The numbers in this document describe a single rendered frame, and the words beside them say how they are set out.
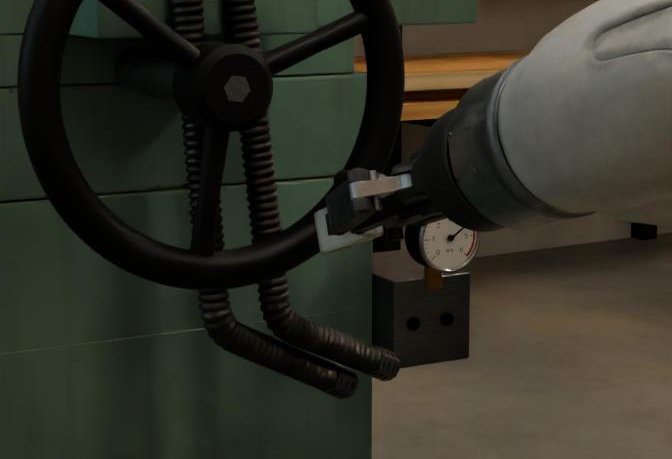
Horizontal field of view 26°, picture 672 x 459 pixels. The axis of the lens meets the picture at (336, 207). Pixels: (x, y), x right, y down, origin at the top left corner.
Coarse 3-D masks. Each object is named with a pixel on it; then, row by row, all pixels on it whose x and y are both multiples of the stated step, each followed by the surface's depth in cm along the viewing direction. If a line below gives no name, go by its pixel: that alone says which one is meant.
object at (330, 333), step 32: (192, 0) 106; (224, 0) 109; (192, 32) 106; (256, 32) 109; (192, 128) 107; (256, 128) 109; (192, 160) 108; (256, 160) 110; (192, 192) 108; (256, 192) 110; (256, 224) 110; (224, 320) 109; (288, 320) 112; (256, 352) 112; (288, 352) 114; (320, 352) 115; (352, 352) 117; (384, 352) 121; (320, 384) 118; (352, 384) 119
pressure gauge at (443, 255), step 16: (432, 224) 125; (448, 224) 126; (416, 240) 125; (432, 240) 125; (448, 240) 126; (464, 240) 127; (480, 240) 127; (416, 256) 126; (432, 256) 125; (448, 256) 126; (464, 256) 127; (432, 272) 128; (448, 272) 126; (432, 288) 128
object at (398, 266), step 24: (384, 264) 134; (408, 264) 134; (384, 288) 129; (408, 288) 128; (456, 288) 130; (384, 312) 129; (408, 312) 128; (432, 312) 129; (456, 312) 131; (384, 336) 129; (408, 336) 129; (432, 336) 130; (456, 336) 131; (408, 360) 129; (432, 360) 130
